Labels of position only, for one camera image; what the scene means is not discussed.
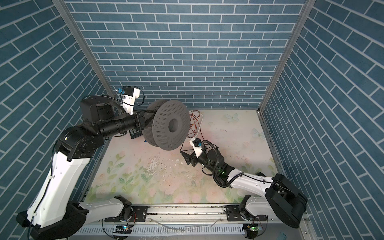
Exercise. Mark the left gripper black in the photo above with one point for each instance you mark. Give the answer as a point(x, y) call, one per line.
point(139, 120)

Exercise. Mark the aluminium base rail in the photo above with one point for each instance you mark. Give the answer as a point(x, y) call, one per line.
point(195, 222)

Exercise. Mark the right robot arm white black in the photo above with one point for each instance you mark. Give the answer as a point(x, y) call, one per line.
point(276, 195)

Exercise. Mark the grey perforated cable spool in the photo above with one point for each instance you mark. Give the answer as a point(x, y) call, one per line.
point(167, 124)

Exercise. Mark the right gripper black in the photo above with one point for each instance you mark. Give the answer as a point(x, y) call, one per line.
point(189, 158)

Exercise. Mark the black calculator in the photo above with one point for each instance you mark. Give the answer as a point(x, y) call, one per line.
point(134, 133)

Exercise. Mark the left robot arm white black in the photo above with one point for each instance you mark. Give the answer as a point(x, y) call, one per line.
point(53, 216)

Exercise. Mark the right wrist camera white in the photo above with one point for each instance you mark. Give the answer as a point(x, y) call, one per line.
point(196, 143)

